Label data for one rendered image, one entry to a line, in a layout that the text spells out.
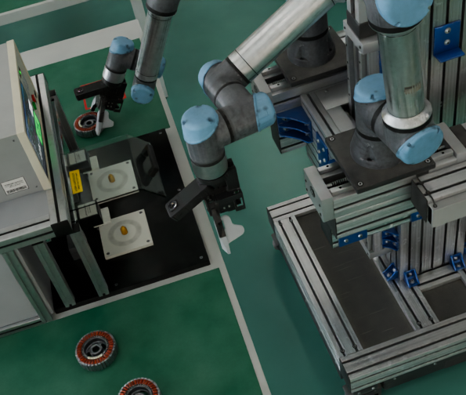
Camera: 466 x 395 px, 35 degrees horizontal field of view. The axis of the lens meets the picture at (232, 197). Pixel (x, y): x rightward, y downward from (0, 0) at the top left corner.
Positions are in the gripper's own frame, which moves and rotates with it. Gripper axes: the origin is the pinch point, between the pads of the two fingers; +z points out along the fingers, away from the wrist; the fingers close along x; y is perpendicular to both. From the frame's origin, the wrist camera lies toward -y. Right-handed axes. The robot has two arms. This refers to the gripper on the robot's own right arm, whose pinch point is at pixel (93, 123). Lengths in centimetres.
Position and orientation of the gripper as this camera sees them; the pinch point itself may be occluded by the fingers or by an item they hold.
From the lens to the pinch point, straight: 276.2
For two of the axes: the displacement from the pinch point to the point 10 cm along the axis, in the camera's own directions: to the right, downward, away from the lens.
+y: 9.0, 0.8, 4.3
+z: -3.4, 7.4, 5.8
